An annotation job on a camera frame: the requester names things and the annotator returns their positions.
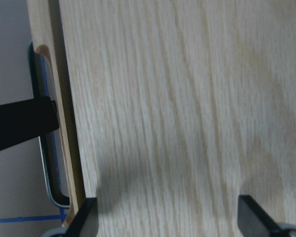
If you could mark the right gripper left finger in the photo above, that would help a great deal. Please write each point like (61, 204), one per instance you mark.
(84, 224)

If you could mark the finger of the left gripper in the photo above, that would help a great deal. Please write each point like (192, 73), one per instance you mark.
(24, 120)

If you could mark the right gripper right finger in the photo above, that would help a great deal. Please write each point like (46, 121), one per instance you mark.
(253, 221)

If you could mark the black metal drawer handle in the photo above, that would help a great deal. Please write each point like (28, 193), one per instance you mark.
(47, 142)

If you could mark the light wooden drawer cabinet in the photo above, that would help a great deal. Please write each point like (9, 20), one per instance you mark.
(181, 106)

